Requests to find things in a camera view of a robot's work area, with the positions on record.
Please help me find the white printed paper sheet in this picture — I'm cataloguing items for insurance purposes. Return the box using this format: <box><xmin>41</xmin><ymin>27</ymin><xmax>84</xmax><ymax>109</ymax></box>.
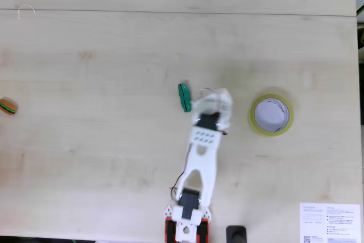
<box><xmin>300</xmin><ymin>203</ymin><xmax>359</xmax><ymax>243</ymax></box>

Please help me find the green toy cucumber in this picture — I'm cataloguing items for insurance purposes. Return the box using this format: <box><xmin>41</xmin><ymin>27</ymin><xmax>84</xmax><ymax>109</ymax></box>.
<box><xmin>177</xmin><ymin>83</ymin><xmax>193</xmax><ymax>113</ymax></box>

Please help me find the yellowish packing tape roll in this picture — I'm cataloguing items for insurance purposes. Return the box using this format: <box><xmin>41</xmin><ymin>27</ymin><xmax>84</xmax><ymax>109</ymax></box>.
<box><xmin>247</xmin><ymin>87</ymin><xmax>295</xmax><ymax>138</ymax></box>

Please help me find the thin dark arm cable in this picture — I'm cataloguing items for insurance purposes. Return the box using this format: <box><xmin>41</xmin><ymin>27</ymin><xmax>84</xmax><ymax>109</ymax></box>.
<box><xmin>169</xmin><ymin>143</ymin><xmax>195</xmax><ymax>204</ymax></box>

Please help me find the toy hamburger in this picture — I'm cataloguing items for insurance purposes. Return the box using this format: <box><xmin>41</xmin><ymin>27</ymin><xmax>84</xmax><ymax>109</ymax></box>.
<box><xmin>0</xmin><ymin>97</ymin><xmax>19</xmax><ymax>117</ymax></box>

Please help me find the thin white wire loop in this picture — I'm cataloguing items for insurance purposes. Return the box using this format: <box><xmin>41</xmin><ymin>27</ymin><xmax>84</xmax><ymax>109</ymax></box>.
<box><xmin>17</xmin><ymin>4</ymin><xmax>36</xmax><ymax>19</ymax></box>

